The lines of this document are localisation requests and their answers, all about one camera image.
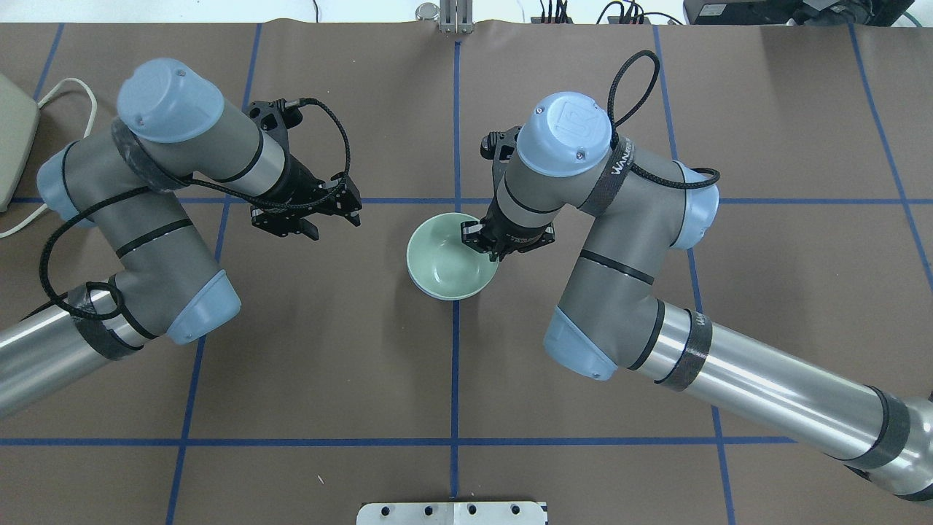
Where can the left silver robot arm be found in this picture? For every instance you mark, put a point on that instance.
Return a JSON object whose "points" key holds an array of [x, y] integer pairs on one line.
{"points": [[173, 130]]}

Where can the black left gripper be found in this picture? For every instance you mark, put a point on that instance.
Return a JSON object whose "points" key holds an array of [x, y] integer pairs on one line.
{"points": [[296, 184]]}

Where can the cream chrome toaster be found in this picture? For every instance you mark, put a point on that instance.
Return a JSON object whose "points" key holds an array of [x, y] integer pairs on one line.
{"points": [[19, 121]]}

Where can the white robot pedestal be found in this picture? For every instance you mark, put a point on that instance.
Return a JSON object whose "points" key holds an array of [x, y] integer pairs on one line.
{"points": [[453, 512]]}

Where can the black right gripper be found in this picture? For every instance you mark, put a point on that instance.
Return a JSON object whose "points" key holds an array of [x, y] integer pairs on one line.
{"points": [[508, 226]]}

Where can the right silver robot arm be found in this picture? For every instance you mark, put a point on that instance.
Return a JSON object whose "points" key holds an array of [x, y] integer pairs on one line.
{"points": [[608, 318]]}

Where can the green bowl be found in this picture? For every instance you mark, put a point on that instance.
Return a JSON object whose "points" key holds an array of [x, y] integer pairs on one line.
{"points": [[436, 256]]}

